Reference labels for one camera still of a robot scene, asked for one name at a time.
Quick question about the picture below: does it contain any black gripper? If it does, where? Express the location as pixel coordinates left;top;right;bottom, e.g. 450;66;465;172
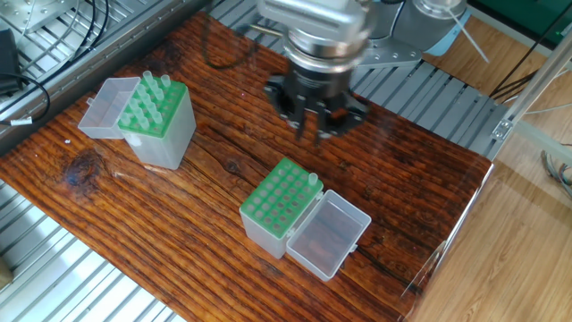
266;64;369;144

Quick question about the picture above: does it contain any clear tip box with tips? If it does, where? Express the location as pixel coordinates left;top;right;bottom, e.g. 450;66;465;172
78;71;197;171

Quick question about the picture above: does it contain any glossy brown wooden board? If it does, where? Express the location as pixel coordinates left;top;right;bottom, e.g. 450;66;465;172
0;9;495;322

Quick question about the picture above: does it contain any clear tip box green rack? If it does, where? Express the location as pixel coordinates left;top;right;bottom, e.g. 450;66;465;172
240;158;373;283

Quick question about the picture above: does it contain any black electronic box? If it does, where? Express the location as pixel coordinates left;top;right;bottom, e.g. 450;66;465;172
0;27;19;95

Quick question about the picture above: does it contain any white cable tie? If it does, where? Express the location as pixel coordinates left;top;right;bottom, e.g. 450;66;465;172
450;11;491;64

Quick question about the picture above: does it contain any aluminium frame post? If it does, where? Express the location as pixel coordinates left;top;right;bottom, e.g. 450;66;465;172
490;45;572;164

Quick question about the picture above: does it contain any grey cable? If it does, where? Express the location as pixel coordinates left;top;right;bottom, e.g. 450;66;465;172
540;148;572;194

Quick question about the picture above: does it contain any black cable bundle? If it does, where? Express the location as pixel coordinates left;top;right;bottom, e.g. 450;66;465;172
0;72;53;124

